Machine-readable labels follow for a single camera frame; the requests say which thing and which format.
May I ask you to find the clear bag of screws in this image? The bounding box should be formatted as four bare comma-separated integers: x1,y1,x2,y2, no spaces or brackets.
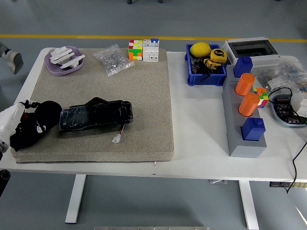
92,43,135,77

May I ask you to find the black panel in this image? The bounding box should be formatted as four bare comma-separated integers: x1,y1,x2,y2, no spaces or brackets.
57,97,134,132

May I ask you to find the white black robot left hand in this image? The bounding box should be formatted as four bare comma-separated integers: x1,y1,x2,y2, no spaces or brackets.
0,100,46,149

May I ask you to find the yellow black tape measure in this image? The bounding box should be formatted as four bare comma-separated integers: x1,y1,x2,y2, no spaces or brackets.
210,48,228,64

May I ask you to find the white table leg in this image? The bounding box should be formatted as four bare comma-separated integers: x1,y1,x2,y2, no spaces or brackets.
238,180,260,230
65,174,87,225

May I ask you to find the grey stepped stand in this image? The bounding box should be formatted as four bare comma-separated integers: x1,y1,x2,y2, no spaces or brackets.
222,64,268,158

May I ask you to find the black hanging cable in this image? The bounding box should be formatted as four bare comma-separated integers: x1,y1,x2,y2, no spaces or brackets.
284,141,307,195

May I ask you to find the large colourful puzzle cube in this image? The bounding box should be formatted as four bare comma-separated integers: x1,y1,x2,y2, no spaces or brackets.
128,39,144,61

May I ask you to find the thin black looped cable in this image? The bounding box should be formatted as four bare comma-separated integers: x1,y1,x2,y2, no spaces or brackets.
268,87,307,120

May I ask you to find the dark electronic part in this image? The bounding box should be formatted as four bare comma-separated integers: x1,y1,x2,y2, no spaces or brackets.
191,57,207,74

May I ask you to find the blue plastic block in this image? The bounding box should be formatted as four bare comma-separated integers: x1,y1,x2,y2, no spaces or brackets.
234,56,254,79
241,117,266,141

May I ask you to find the white plastic bracket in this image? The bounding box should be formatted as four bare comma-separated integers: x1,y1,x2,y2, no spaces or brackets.
59,54,86,70
49,46,77,65

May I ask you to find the small colourful puzzle cube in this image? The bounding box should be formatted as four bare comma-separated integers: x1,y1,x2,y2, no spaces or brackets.
253,87,268,109

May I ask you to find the blue-grey tray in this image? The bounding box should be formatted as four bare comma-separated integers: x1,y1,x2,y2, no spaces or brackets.
270,94,307,127

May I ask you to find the white electrical enclosure box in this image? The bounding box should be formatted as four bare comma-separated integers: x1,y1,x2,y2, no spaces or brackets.
222,36,281,67

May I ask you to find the white plug with red wires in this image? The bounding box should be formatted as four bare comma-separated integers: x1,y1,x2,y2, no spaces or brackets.
111,124,126,144

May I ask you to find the black table control box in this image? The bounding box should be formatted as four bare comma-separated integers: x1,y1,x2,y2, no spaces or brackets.
269,182,307,189

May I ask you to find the black rag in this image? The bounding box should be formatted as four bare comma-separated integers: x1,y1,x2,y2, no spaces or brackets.
9,100,62,152

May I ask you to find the clear bag of parts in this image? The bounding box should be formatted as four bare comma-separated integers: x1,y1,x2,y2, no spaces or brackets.
253,68,288,91
275,57,307,95

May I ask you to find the yellow lemon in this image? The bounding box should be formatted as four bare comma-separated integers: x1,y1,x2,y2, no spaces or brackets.
190,42,212,58

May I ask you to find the blue plastic bin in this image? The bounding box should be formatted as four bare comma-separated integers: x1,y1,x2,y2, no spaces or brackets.
184,43,228,87

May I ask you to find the orange cylinder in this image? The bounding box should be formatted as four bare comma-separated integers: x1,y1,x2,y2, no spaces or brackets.
235,73,256,96
238,92,261,117

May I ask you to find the dark circuit board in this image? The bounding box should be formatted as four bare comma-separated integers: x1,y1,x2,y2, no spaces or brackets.
273,95,307,125

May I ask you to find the purple bowl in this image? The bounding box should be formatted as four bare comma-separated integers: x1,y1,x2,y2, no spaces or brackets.
44,46,84,77

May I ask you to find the grey-brown mat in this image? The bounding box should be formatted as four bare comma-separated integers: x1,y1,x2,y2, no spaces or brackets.
11,47,175,164

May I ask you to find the person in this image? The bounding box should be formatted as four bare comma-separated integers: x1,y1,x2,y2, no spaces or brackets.
0,42,24,75

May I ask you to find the yellow black tool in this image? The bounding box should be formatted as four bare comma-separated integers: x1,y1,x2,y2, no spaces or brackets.
203,57,223,71

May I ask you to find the white circuit breaker block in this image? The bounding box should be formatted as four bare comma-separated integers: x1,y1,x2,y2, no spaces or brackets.
142,37,160,63

